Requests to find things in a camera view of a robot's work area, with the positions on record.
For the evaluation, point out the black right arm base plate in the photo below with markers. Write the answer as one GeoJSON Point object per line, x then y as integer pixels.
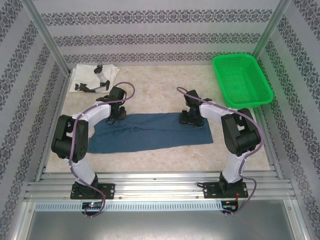
{"type": "Point", "coordinates": [211, 191]}

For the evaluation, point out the folded white printed t-shirt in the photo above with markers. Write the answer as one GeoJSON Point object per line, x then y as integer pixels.
{"type": "Point", "coordinates": [82, 75]}

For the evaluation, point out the aluminium side rail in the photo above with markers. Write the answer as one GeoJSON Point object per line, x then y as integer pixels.
{"type": "Point", "coordinates": [271, 155]}
{"type": "Point", "coordinates": [61, 100]}

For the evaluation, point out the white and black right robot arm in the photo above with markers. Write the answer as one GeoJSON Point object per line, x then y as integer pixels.
{"type": "Point", "coordinates": [232, 170]}

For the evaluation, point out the aluminium frame post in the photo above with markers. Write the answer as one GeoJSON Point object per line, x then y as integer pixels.
{"type": "Point", "coordinates": [276, 25]}
{"type": "Point", "coordinates": [48, 37]}

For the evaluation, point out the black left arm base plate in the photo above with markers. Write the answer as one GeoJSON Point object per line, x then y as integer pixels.
{"type": "Point", "coordinates": [108, 190]}

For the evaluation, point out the grey metal shelf panel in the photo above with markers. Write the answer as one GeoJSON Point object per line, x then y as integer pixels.
{"type": "Point", "coordinates": [160, 225]}

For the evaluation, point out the blue t-shirt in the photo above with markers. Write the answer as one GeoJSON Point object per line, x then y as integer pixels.
{"type": "Point", "coordinates": [150, 132]}

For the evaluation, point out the aluminium mounting rail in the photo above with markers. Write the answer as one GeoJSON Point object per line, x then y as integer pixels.
{"type": "Point", "coordinates": [160, 187]}

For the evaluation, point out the green plastic basket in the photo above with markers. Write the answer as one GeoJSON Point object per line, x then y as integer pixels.
{"type": "Point", "coordinates": [240, 80]}

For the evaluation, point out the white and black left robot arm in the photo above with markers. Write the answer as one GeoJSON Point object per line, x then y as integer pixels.
{"type": "Point", "coordinates": [86, 170]}

